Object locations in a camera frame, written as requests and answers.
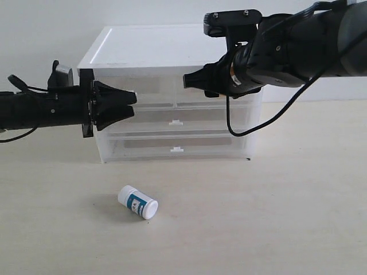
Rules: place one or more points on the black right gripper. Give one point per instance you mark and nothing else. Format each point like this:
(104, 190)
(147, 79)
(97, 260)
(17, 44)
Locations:
(227, 76)

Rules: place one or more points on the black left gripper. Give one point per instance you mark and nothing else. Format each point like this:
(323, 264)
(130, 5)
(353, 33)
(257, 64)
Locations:
(70, 105)

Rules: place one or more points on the white pill bottle teal label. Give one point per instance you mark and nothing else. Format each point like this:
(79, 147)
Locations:
(138, 202)

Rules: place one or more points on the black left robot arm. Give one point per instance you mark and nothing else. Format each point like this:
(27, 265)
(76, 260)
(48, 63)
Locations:
(91, 103)

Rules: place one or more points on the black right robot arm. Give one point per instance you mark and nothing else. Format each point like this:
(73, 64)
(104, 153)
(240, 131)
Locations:
(283, 49)

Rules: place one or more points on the white plastic drawer cabinet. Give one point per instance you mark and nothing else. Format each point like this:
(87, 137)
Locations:
(154, 51)

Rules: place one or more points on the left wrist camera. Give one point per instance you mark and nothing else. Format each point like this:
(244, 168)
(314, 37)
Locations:
(61, 76)

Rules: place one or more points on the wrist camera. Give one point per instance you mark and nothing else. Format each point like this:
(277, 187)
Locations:
(61, 76)
(235, 26)

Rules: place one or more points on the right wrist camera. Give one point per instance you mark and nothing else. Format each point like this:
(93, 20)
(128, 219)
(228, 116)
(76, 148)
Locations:
(235, 26)

